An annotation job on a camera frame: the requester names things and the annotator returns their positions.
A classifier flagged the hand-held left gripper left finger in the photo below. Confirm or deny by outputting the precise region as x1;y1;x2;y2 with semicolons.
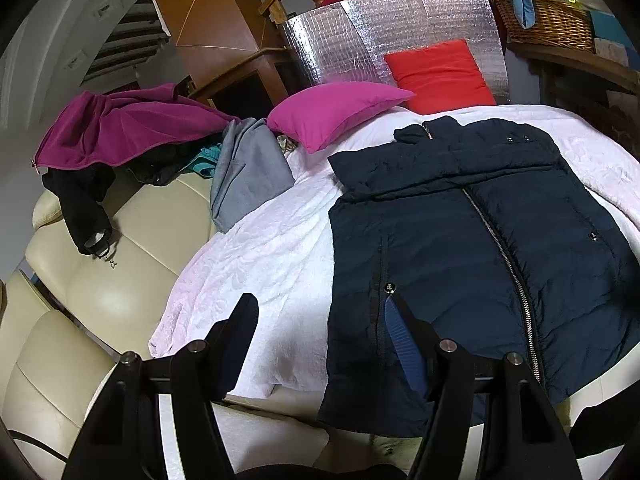
62;292;260;480

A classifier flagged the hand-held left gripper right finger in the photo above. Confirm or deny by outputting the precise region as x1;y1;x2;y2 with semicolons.
384;292;583;480

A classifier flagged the navy blue zip jacket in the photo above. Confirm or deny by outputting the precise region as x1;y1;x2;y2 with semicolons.
317;115;640;423

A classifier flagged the white textured blanket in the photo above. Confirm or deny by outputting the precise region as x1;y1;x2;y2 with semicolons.
147;105;640;401

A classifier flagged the white cloth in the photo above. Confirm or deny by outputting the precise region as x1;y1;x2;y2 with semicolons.
85;375;331;480

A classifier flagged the cream leather sofa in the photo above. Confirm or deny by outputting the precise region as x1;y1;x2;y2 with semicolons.
0;167;416;480

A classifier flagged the grey garment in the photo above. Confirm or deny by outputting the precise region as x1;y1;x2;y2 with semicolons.
210;117;297;233

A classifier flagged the teal garment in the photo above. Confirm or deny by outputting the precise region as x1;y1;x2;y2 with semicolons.
192;142;223;178

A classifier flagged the dark cloth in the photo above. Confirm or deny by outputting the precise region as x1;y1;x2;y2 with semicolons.
570;395;640;461

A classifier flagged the black garment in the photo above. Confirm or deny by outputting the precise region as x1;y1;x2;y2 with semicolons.
41;142;223;261

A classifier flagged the magenta pillow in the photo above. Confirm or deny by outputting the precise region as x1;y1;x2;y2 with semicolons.
266;84;417;155

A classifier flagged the magenta fleece jacket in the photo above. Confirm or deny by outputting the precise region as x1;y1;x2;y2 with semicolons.
32;84;243;173

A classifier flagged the red pillow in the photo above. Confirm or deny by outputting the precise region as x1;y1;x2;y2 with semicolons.
384;39;497;115

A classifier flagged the silver foil insulation panel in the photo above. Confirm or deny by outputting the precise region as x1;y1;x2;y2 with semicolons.
277;0;512;106

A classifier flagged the wooden side table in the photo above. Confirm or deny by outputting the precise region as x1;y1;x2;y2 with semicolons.
507;40;640;126

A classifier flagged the wooden pillar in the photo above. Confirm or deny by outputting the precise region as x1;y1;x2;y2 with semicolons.
137;0;301;111

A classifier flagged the wicker basket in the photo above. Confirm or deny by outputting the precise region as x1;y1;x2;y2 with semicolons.
492;0;597;53

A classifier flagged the teal cardboard box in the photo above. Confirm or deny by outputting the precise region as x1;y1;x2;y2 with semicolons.
590;10;626;41

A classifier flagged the black cable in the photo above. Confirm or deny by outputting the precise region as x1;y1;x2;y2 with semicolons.
7;430;68;463

